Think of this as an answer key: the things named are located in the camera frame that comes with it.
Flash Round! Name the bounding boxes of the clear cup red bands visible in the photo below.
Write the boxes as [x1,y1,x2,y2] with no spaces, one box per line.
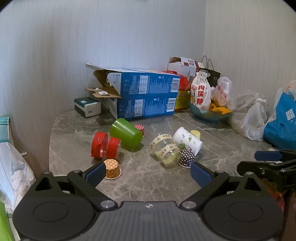
[90,130,121,160]

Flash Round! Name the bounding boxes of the orange polka dot paper cup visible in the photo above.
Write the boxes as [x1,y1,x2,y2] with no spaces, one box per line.
[104,159,121,180]

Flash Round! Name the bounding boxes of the dark polka dot paper cup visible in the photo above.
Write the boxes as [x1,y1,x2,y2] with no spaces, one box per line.
[178,150,195,168]

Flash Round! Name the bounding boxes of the white paper cup green print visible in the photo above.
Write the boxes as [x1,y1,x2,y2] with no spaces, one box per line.
[173,126,203,156]

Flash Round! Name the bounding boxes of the small yellow cup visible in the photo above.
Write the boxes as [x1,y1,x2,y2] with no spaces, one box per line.
[190,130,201,140]

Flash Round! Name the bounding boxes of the clear cup yellow patterned bands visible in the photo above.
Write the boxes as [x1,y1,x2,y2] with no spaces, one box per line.
[150,133,182,167]

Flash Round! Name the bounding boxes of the green plastic cup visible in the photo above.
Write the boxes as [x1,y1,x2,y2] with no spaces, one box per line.
[109,118,143,149]

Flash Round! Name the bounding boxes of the red polka dot paper cup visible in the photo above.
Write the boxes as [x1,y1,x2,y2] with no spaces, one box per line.
[134,125,145,137]

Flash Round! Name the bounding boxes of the blue shopping bag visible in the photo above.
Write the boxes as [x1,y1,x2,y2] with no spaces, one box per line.
[263,80,295,151]

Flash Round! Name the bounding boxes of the grey translucent plastic bag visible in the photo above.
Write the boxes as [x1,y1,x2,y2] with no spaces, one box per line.
[228,92,267,141]

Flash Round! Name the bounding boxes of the teal bowl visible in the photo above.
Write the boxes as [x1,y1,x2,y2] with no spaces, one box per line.
[189,103,232,123]

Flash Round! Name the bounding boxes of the white cloth on chair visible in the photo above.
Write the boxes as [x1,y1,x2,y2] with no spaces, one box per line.
[0,143,36,213]

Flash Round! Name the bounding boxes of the green white tissue box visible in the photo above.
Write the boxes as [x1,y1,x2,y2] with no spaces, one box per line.
[74,97,101,118]

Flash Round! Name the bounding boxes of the clear plastic snack bag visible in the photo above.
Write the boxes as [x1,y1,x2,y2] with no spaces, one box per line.
[211,76,236,111]

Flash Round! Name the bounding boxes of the lower blue cardboard box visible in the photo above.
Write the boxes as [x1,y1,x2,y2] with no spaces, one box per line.
[86,87,178,121]

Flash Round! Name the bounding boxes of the blue cardboard box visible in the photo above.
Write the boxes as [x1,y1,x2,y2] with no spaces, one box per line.
[86,87,178,121]
[86,63,181,98]

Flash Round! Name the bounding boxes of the red yellow package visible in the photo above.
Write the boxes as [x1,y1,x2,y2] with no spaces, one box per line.
[166,70,191,110]

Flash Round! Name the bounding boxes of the green bag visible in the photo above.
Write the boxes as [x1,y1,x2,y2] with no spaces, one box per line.
[0,202,14,241]

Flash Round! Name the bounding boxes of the black paper gift bag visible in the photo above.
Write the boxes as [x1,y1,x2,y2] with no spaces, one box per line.
[200,55,221,87]

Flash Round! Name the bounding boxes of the teal plaid cloth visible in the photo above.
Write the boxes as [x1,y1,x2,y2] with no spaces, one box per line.
[0,116,11,143]

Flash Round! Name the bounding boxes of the upper blue cardboard box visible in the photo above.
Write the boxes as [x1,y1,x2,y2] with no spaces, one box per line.
[86,63,181,98]

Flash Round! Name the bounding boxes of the white red cardboard box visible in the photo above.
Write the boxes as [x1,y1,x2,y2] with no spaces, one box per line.
[167,57,204,80]

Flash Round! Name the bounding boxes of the white drawstring candy bag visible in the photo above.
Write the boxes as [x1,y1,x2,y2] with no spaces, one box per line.
[190,71,211,110]

